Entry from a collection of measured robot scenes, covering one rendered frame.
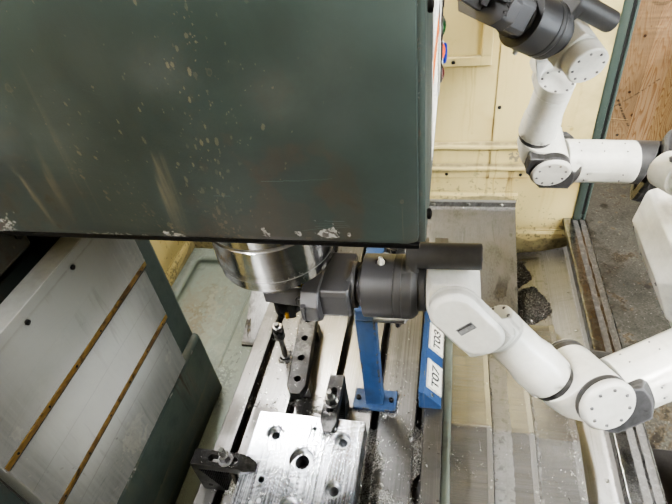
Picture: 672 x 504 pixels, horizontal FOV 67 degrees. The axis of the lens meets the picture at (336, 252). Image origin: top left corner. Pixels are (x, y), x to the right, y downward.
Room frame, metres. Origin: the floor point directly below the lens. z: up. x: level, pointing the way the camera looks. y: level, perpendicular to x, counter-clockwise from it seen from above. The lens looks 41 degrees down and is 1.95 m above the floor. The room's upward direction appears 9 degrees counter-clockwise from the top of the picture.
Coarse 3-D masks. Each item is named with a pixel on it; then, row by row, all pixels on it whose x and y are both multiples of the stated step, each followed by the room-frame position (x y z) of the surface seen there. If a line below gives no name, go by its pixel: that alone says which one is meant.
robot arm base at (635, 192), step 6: (666, 138) 0.86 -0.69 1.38; (666, 144) 0.85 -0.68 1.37; (666, 150) 0.83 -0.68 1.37; (642, 180) 0.86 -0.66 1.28; (636, 186) 0.89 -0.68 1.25; (642, 186) 0.84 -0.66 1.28; (648, 186) 0.83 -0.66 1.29; (654, 186) 0.82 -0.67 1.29; (630, 192) 0.88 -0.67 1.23; (636, 192) 0.85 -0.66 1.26; (642, 192) 0.84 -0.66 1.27; (630, 198) 0.87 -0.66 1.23; (636, 198) 0.85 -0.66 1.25; (642, 198) 0.84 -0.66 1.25
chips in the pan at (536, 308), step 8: (520, 264) 1.30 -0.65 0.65; (520, 272) 1.25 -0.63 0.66; (528, 272) 1.25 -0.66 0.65; (520, 280) 1.22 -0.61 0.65; (528, 280) 1.22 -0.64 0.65; (528, 288) 1.18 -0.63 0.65; (536, 288) 1.17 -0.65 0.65; (520, 296) 1.15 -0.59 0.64; (528, 296) 1.13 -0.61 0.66; (536, 296) 1.13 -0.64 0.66; (520, 304) 1.11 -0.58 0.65; (528, 304) 1.10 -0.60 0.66; (536, 304) 1.10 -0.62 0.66; (544, 304) 1.09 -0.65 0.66; (520, 312) 1.08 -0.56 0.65; (528, 312) 1.07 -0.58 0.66; (536, 312) 1.06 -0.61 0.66; (544, 312) 1.06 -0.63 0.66; (528, 320) 1.04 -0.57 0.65; (536, 320) 1.04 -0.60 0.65; (544, 320) 1.03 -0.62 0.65
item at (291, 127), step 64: (0, 0) 0.45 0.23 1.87; (64, 0) 0.44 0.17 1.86; (128, 0) 0.42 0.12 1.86; (192, 0) 0.41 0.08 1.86; (256, 0) 0.39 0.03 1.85; (320, 0) 0.38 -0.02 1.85; (384, 0) 0.37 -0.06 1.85; (0, 64) 0.46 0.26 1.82; (64, 64) 0.44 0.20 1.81; (128, 64) 0.43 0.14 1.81; (192, 64) 0.41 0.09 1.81; (256, 64) 0.40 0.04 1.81; (320, 64) 0.38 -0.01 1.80; (384, 64) 0.37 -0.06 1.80; (0, 128) 0.47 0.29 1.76; (64, 128) 0.45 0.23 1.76; (128, 128) 0.43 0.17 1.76; (192, 128) 0.42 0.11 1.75; (256, 128) 0.40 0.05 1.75; (320, 128) 0.38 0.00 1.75; (384, 128) 0.37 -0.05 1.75; (0, 192) 0.48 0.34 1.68; (64, 192) 0.46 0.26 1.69; (128, 192) 0.44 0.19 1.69; (192, 192) 0.42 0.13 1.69; (256, 192) 0.40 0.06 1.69; (320, 192) 0.39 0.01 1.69; (384, 192) 0.37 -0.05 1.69
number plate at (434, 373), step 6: (432, 366) 0.71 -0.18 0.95; (438, 366) 0.72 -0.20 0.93; (432, 372) 0.70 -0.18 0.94; (438, 372) 0.71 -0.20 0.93; (426, 378) 0.68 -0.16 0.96; (432, 378) 0.68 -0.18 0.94; (438, 378) 0.69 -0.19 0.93; (426, 384) 0.66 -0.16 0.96; (432, 384) 0.67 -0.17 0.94; (438, 384) 0.67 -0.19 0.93; (432, 390) 0.65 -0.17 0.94; (438, 390) 0.66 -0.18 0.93
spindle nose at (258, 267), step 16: (224, 256) 0.48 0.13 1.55; (240, 256) 0.47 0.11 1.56; (256, 256) 0.46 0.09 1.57; (272, 256) 0.46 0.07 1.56; (288, 256) 0.46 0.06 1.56; (304, 256) 0.47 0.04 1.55; (320, 256) 0.48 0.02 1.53; (224, 272) 0.50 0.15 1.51; (240, 272) 0.47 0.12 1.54; (256, 272) 0.46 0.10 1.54; (272, 272) 0.46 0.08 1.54; (288, 272) 0.46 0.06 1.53; (304, 272) 0.47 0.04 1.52; (256, 288) 0.46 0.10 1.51; (272, 288) 0.46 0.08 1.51; (288, 288) 0.46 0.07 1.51
